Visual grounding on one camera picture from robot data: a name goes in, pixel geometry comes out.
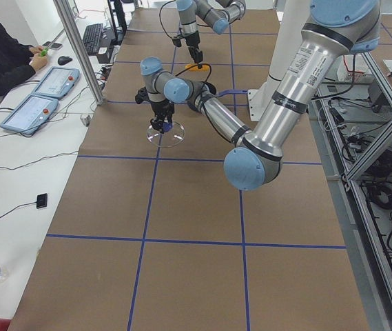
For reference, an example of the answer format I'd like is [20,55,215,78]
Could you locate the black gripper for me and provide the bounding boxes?
[150,100,174,134]
[185,33,203,63]

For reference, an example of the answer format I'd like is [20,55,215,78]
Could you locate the yellow corn cob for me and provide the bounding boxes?
[185,63,210,72]

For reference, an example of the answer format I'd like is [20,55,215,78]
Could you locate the glass pot lid blue knob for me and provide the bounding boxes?
[147,121,185,148]

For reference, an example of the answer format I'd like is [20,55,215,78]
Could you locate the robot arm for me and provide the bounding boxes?
[136,1,381,190]
[172,0,247,65]

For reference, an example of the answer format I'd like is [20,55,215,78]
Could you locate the dark blue saucepan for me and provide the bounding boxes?
[195,81,248,104]

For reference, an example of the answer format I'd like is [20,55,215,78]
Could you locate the black keyboard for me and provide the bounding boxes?
[83,23,103,55]

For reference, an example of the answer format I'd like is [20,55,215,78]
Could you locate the upper teach pendant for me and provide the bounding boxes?
[32,66,80,100]

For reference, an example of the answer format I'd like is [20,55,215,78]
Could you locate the teach pendant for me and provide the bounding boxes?
[0,94,59,136]
[32,66,80,100]

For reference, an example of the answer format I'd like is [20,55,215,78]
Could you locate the brown paper table mat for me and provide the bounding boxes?
[10,9,369,330]

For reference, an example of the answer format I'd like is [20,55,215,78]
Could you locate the black computer mouse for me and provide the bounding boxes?
[57,56,72,66]

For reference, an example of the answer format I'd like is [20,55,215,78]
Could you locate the black smartphone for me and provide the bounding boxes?
[43,41,63,50]

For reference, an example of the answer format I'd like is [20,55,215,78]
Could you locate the lower teach pendant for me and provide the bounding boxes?
[0,94,59,136]

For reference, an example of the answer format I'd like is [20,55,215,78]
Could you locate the black small device on table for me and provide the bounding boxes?
[36,193,48,209]

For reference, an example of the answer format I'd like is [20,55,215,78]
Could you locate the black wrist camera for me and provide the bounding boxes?
[172,34,186,48]

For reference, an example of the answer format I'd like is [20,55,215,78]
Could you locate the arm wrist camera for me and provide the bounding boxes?
[134,87,150,104]

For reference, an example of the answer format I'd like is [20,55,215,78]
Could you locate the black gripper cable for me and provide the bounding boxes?
[158,0,217,101]

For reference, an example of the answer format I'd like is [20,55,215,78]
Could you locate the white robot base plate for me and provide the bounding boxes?
[246,88,307,122]

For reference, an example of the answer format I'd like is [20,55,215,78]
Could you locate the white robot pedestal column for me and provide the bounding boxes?
[259,0,311,90]

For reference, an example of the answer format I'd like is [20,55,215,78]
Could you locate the aluminium frame post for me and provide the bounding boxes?
[53,0,104,106]

